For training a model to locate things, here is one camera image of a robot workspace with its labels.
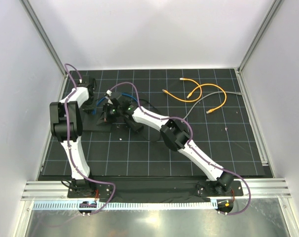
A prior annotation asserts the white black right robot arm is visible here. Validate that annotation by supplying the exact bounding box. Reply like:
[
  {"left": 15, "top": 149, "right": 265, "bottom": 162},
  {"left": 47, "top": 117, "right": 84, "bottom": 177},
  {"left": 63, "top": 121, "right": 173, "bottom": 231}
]
[{"left": 98, "top": 98, "right": 234, "bottom": 196}]

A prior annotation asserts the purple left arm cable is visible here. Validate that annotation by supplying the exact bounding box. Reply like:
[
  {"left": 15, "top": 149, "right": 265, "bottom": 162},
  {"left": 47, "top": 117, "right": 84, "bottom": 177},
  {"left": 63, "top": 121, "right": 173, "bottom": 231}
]
[{"left": 64, "top": 63, "right": 117, "bottom": 215}]

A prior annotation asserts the grey ethernet cable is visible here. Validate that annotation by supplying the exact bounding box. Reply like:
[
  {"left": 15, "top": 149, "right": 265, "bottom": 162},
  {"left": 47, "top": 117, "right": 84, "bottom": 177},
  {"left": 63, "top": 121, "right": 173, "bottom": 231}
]
[{"left": 184, "top": 90, "right": 244, "bottom": 119}]

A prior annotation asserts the black grid cutting mat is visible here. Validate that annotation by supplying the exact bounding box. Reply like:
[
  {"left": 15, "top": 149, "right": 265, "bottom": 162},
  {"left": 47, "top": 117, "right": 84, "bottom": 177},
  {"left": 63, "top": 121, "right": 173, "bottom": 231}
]
[{"left": 40, "top": 69, "right": 266, "bottom": 180}]

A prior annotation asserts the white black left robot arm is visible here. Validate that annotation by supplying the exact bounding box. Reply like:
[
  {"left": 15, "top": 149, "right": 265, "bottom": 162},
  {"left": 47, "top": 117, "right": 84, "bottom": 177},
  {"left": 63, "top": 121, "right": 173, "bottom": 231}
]
[{"left": 49, "top": 83, "right": 96, "bottom": 198}]

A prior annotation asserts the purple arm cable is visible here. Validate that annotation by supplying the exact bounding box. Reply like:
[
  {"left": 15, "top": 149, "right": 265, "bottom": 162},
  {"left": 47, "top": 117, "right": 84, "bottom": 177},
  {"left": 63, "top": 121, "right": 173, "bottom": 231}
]
[
  {"left": 109, "top": 82, "right": 252, "bottom": 216},
  {"left": 64, "top": 63, "right": 117, "bottom": 215}
]

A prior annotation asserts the aluminium front frame rail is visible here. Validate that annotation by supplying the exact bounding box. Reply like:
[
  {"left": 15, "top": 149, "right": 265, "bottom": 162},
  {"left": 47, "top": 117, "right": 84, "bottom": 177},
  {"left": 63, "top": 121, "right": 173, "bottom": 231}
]
[{"left": 21, "top": 178, "right": 291, "bottom": 201}]

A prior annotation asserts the blue ethernet cable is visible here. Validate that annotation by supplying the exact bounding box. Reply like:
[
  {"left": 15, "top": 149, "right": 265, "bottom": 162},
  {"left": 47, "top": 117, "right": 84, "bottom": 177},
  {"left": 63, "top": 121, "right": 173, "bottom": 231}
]
[{"left": 94, "top": 92, "right": 137, "bottom": 116}]

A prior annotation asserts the black network switch box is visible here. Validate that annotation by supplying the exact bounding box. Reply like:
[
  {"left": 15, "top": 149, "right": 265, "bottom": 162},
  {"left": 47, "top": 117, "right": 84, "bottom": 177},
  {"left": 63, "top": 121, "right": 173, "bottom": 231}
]
[{"left": 83, "top": 114, "right": 112, "bottom": 132}]

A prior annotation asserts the aluminium corner post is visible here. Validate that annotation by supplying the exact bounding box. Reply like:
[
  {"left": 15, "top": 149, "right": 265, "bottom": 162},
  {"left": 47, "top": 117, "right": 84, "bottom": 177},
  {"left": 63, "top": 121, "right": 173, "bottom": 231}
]
[
  {"left": 237, "top": 0, "right": 284, "bottom": 73},
  {"left": 19, "top": 0, "right": 66, "bottom": 77}
]

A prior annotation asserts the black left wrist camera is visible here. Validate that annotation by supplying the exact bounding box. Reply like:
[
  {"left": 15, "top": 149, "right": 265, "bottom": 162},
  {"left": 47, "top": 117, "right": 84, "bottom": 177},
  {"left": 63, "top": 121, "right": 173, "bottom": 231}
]
[{"left": 78, "top": 75, "right": 97, "bottom": 91}]

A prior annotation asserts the right aluminium corner post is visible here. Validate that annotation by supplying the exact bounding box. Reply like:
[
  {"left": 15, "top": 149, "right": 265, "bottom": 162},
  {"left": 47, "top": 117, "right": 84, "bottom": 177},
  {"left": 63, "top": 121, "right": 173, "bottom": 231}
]
[{"left": 237, "top": 0, "right": 284, "bottom": 73}]

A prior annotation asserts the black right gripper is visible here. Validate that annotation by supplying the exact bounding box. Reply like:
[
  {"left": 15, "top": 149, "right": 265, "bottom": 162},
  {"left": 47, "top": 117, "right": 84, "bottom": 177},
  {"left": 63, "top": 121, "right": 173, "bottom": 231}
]
[{"left": 97, "top": 104, "right": 122, "bottom": 126}]

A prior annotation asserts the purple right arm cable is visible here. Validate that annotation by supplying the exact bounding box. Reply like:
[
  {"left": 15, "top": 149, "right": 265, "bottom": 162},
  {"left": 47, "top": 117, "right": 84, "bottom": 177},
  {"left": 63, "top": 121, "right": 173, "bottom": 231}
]
[{"left": 109, "top": 82, "right": 252, "bottom": 216}]

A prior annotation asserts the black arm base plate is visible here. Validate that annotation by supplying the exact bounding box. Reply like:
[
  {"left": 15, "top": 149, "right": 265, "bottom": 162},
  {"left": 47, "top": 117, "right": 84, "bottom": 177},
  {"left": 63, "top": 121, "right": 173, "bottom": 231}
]
[{"left": 67, "top": 179, "right": 244, "bottom": 198}]

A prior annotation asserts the left aluminium corner post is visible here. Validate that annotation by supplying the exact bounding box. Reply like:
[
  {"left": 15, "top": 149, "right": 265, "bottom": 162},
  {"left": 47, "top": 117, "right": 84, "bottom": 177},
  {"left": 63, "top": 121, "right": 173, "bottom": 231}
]
[{"left": 19, "top": 0, "right": 66, "bottom": 77}]

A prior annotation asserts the white slotted cable duct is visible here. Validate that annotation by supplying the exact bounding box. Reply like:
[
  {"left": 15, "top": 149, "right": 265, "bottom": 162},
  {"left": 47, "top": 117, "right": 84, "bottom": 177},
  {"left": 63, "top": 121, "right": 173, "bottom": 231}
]
[{"left": 33, "top": 200, "right": 218, "bottom": 211}]

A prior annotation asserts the yellow ethernet cable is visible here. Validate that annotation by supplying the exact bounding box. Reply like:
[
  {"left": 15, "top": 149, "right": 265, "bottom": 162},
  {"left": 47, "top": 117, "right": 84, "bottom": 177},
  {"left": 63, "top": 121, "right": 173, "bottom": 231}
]
[
  {"left": 162, "top": 78, "right": 202, "bottom": 102},
  {"left": 186, "top": 83, "right": 227, "bottom": 114}
]

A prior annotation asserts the black power adapter brick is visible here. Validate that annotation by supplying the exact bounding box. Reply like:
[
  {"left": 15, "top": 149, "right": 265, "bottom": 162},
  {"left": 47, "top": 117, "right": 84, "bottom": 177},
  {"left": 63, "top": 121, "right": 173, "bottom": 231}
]
[{"left": 124, "top": 118, "right": 144, "bottom": 133}]

